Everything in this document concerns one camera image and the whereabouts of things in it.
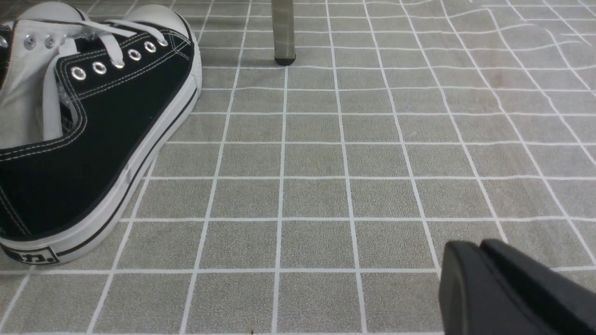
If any black canvas sneaker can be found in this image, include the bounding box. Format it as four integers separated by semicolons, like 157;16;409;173
0;1;202;266

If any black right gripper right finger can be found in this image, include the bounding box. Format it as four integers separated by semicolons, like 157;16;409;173
480;239;596;335

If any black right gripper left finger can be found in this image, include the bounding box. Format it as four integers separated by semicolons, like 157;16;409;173
438;241;545;335

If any grey checked floor cloth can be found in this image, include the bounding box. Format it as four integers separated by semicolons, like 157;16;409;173
1;0;595;335

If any metal shoe rack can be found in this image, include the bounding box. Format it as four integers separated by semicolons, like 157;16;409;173
271;0;296;66

